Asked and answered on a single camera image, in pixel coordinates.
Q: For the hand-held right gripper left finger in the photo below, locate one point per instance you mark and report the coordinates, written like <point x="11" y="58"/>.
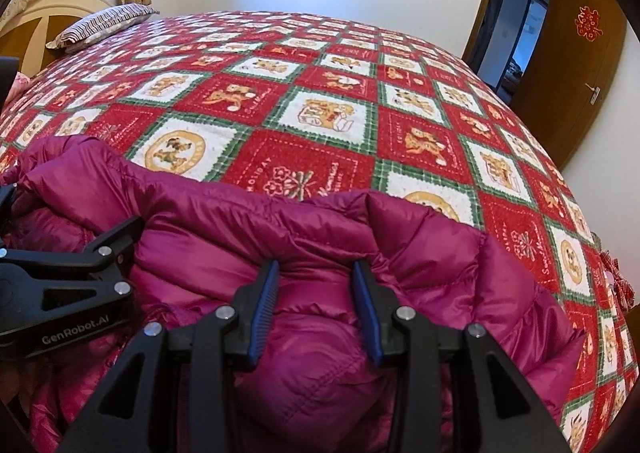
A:
<point x="265" y="303"/>

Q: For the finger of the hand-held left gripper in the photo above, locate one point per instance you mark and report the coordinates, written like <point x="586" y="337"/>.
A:
<point x="100" y="243"/>
<point x="6" y="198"/>

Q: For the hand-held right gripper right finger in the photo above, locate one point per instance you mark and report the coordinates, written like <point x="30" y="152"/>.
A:
<point x="365" y="313"/>

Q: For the magenta puffer jacket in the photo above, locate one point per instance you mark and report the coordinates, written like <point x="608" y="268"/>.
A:
<point x="200" y="243"/>

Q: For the pile of clothes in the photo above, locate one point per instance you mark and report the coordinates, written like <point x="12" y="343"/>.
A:
<point x="620" y="288"/>

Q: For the pink folded quilt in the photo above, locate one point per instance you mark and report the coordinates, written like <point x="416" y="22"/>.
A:
<point x="19" y="80"/>

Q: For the cream wooden bed headboard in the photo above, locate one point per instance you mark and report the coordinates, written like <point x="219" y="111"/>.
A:
<point x="35" y="33"/>

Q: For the striped pillow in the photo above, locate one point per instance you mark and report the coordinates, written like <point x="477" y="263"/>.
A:
<point x="100" y="25"/>

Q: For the red checked printed bedspread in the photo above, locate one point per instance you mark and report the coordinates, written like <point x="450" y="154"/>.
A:
<point x="320" y="113"/>

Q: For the brown wooden door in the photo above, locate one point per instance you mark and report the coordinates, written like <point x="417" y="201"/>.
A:
<point x="560" y="73"/>

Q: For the red paper door decoration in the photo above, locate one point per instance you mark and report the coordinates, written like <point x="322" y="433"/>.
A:
<point x="589" y="22"/>

